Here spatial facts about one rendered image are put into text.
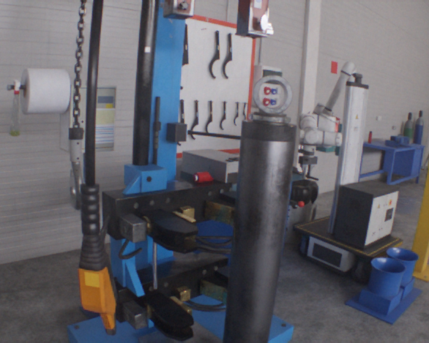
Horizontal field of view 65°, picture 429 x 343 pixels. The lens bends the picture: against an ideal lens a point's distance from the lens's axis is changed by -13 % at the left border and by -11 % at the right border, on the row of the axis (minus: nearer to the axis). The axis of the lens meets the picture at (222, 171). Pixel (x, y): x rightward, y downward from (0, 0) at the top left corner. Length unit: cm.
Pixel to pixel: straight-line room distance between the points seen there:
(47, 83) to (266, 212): 137
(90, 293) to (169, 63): 140
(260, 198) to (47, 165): 242
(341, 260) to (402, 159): 515
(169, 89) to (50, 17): 172
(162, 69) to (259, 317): 131
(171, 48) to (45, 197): 202
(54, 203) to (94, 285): 271
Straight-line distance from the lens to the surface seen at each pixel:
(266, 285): 157
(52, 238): 369
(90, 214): 84
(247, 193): 143
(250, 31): 177
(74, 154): 95
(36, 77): 215
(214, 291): 215
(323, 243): 359
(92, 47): 81
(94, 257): 88
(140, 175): 180
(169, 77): 203
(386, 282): 305
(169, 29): 204
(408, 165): 836
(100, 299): 92
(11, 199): 347
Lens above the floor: 158
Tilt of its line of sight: 12 degrees down
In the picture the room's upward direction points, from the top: 4 degrees clockwise
